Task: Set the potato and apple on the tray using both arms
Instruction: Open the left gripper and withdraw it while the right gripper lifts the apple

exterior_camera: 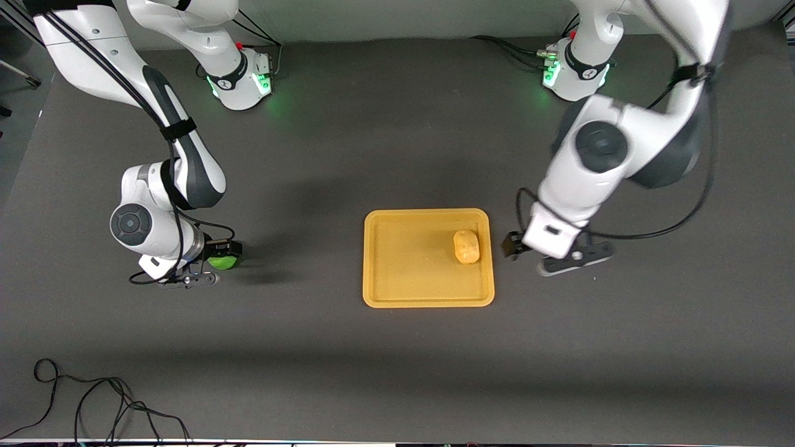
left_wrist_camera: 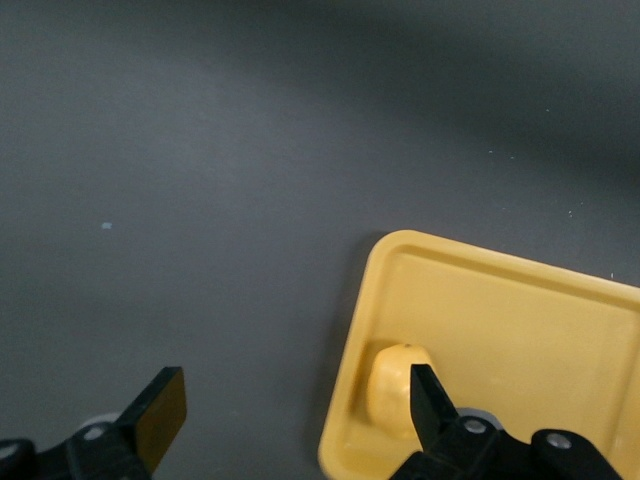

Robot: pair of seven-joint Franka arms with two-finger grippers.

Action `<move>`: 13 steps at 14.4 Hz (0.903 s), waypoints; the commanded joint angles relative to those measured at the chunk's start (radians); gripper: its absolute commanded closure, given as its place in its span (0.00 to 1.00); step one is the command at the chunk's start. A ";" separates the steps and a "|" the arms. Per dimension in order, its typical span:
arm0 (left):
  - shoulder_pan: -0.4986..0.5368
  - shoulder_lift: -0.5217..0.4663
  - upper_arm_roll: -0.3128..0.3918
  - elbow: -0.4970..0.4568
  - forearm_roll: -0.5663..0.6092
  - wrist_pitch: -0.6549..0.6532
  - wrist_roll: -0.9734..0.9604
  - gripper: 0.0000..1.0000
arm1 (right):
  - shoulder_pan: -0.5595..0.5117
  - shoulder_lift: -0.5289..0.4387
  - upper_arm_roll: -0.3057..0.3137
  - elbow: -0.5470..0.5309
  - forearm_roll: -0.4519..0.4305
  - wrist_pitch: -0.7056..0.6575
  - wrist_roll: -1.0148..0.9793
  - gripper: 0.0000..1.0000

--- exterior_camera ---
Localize yellow-brown potato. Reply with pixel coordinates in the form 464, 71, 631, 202
453, 229, 481, 265

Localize yellow plastic tray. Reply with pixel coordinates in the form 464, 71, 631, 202
363, 208, 496, 309

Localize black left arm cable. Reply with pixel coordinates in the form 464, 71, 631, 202
516, 0, 718, 243

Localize loose black cable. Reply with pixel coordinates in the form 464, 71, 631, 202
0, 358, 190, 445

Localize black left base cables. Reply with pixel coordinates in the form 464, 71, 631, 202
470, 34, 553, 70

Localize black base cables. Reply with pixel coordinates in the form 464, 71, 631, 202
233, 9, 283, 78
470, 34, 553, 70

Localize black right base cables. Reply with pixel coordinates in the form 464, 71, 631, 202
233, 9, 283, 78

